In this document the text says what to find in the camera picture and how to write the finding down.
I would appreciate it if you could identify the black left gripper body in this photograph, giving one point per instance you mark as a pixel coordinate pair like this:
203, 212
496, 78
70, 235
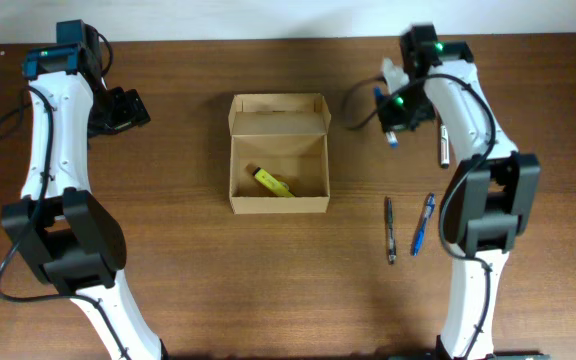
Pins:
116, 111

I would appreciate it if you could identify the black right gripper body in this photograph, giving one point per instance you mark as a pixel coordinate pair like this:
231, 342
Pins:
408, 110

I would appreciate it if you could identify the blue whiteboard marker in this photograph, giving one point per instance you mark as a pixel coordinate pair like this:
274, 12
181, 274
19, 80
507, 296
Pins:
384, 116

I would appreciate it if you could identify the black whiteboard marker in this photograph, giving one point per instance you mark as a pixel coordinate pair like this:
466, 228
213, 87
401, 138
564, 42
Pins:
444, 157

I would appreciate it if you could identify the blue ballpoint pen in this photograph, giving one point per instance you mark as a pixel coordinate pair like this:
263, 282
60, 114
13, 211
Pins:
425, 216

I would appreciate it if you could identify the brown cardboard box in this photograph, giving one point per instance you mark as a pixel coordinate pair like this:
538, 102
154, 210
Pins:
286, 135

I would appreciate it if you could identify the black ballpoint pen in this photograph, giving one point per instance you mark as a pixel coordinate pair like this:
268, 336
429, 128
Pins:
392, 254

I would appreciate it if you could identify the yellow highlighter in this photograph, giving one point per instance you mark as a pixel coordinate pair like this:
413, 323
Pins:
272, 184

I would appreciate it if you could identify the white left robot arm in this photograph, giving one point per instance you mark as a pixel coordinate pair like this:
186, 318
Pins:
64, 243

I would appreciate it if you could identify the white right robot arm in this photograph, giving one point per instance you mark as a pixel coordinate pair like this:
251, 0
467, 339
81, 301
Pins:
487, 203

